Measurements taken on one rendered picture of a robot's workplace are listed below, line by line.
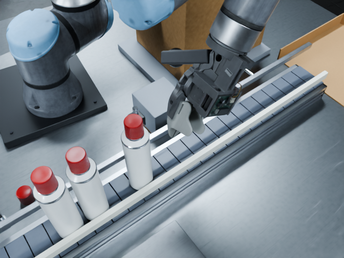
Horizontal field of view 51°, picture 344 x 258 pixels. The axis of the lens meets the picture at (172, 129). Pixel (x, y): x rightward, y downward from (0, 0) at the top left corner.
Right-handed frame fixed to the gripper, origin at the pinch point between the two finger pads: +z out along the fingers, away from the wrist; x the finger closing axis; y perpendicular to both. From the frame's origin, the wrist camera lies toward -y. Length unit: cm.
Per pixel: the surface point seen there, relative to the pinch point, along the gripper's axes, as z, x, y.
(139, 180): 11.6, -4.2, 1.7
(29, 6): 71, 77, -219
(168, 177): 9.7, 1.0, 4.0
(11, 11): 78, 66, -222
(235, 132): 0.2, 17.4, 4.0
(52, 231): 24.7, -18.1, -1.4
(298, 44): -16, 58, -13
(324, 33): -21, 70, -12
